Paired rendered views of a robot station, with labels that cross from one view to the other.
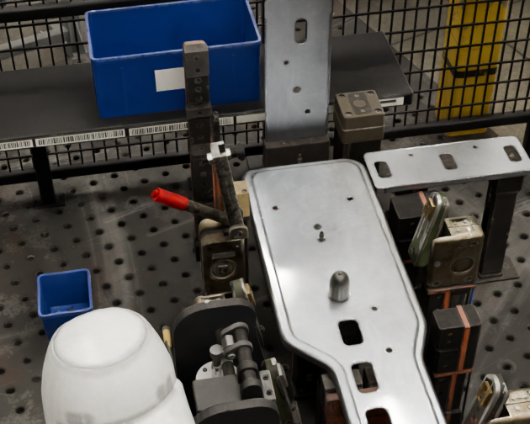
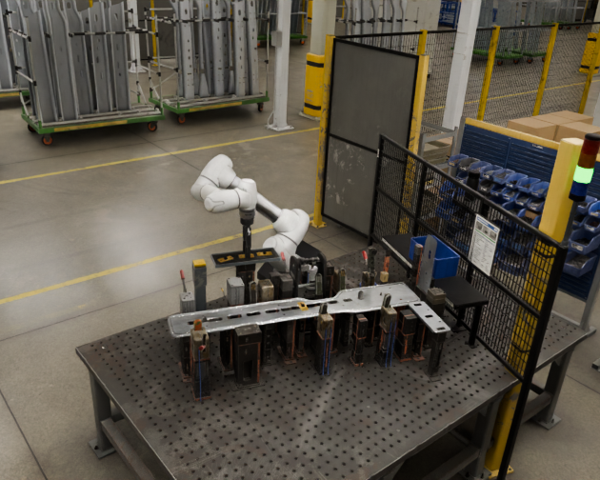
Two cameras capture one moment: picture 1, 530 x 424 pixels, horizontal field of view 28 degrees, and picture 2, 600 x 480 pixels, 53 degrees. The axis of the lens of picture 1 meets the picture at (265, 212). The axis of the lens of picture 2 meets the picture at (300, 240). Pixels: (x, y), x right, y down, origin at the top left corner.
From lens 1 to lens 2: 2.91 m
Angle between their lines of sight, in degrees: 65
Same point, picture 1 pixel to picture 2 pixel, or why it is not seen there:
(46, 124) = (401, 250)
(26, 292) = not seen: hidden behind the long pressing
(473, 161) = (431, 320)
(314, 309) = (353, 294)
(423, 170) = (421, 311)
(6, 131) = (394, 245)
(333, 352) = (339, 297)
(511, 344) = (398, 378)
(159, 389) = (243, 188)
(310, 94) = (428, 277)
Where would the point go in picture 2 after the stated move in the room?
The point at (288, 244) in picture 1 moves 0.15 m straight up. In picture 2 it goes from (376, 290) to (379, 267)
